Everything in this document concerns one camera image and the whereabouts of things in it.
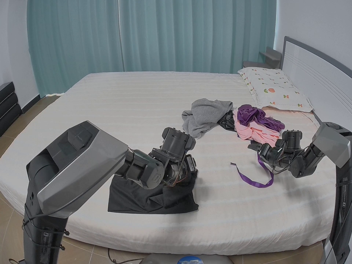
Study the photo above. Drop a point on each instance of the blue-green curtain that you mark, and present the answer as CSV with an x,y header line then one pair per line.
x,y
77,37
192,23

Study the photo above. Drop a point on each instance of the black T-shirt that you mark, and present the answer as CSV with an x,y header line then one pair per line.
x,y
132,199

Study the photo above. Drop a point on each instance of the black shiny garment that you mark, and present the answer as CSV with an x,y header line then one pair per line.
x,y
227,121

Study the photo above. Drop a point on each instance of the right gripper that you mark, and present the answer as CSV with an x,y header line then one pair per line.
x,y
273,157

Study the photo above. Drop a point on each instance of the pink garment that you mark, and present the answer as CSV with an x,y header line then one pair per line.
x,y
247,132

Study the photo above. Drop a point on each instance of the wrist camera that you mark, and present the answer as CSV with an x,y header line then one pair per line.
x,y
293,139
176,140

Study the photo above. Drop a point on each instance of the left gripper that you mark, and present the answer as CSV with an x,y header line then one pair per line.
x,y
181,175

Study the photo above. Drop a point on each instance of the white printed pillow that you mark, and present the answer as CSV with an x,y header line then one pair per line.
x,y
275,87

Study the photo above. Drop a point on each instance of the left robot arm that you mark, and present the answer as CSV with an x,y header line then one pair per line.
x,y
77,158

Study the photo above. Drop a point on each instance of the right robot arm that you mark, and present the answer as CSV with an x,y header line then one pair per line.
x,y
330,142

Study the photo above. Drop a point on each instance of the grey garment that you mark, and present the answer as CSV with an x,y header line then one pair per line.
x,y
203,114

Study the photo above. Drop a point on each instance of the black chest of drawers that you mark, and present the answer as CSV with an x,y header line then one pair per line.
x,y
9,106

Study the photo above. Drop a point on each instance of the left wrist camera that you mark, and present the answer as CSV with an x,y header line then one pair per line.
x,y
176,140

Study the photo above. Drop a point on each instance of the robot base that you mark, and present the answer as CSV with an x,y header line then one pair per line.
x,y
159,260

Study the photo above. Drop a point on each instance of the purple garment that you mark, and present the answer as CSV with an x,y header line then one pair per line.
x,y
247,114

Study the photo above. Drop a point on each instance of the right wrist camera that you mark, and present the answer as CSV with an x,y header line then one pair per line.
x,y
293,139

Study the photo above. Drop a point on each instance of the grey bedside table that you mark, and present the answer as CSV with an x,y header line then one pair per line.
x,y
272,54

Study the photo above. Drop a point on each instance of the bed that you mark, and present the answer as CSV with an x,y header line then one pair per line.
x,y
137,98

